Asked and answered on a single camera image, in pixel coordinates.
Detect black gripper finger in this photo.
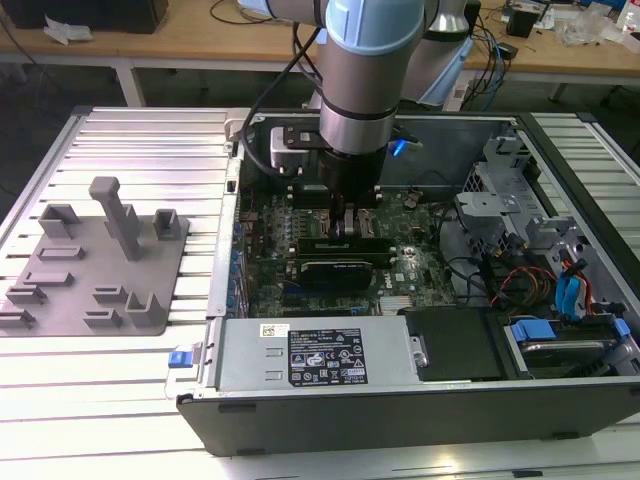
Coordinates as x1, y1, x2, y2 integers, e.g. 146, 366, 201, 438
329, 194, 347, 241
344, 205, 363, 243

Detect RAM stick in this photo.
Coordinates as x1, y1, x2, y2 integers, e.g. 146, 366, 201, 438
297, 237, 392, 251

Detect black graphics card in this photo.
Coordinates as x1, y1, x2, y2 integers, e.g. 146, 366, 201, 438
298, 257, 375, 292

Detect green motherboard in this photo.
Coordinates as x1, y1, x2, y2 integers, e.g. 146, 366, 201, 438
234, 185, 460, 320

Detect silver finned heatsink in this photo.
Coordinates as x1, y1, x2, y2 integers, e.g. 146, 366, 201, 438
380, 295, 418, 316

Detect white labelled box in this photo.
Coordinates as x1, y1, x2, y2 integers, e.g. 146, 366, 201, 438
447, 82, 472, 112

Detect grey metal drive cage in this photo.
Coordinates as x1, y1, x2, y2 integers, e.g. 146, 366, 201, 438
453, 133, 589, 262

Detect black plastic cover panel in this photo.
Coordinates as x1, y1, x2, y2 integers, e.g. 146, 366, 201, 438
401, 306, 502, 385

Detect grey power supply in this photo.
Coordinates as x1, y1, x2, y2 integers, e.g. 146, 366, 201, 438
213, 318, 427, 397

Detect tall black box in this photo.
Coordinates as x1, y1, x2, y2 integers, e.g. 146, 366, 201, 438
465, 0, 483, 51

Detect wooden desk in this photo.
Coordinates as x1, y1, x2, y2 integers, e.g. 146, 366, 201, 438
0, 0, 640, 109

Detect black PC case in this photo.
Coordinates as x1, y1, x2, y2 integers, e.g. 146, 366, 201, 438
164, 106, 640, 458

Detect blue disk carrier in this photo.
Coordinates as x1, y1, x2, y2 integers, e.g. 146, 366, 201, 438
506, 316, 633, 382

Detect small black device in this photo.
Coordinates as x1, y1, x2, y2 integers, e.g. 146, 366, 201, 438
505, 1, 546, 38

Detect grey parts rack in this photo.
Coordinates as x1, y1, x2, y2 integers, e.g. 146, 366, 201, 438
0, 175, 193, 338

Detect hard disk drive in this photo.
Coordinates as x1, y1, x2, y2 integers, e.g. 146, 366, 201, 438
518, 340, 609, 379

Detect clear plastic bags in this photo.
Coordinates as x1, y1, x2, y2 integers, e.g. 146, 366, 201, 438
556, 6, 624, 49

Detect wide black box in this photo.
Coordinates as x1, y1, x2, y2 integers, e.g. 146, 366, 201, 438
9, 0, 169, 36

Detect red white package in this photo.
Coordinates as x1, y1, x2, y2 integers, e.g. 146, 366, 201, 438
615, 0, 640, 54

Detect white crumpled paper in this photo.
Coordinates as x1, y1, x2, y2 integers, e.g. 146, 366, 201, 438
43, 13, 96, 44

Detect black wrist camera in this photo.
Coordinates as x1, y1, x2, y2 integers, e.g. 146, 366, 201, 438
386, 130, 426, 161

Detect black camera cable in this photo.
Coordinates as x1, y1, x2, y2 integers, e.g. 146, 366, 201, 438
242, 23, 324, 177

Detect black wire bundle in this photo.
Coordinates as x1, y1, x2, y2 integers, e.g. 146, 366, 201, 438
432, 169, 501, 307

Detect blue cable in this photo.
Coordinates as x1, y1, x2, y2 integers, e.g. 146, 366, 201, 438
478, 26, 508, 99

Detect yellow red black wires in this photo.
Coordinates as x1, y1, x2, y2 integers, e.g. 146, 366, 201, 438
489, 264, 559, 309

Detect red flat wire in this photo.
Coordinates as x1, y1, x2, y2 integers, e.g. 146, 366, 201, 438
559, 251, 596, 316

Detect blue flat wire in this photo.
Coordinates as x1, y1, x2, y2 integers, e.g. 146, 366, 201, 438
553, 268, 588, 322

